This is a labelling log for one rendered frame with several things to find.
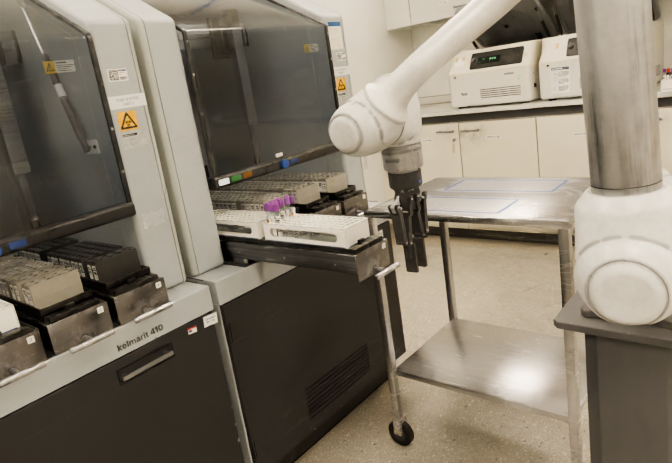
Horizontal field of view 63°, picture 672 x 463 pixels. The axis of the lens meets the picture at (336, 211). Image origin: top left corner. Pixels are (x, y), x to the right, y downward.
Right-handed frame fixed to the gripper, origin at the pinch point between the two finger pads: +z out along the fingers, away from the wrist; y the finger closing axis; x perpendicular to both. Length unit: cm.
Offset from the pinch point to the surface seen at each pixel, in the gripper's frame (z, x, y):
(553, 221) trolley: -1.9, 23.8, -23.8
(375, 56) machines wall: -54, -171, -240
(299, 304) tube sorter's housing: 25, -53, -10
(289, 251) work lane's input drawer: -0.6, -34.5, 6.8
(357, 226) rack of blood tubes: -6.3, -15.7, 0.2
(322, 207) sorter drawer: -2, -53, -29
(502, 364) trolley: 52, -2, -43
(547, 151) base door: 19, -49, -229
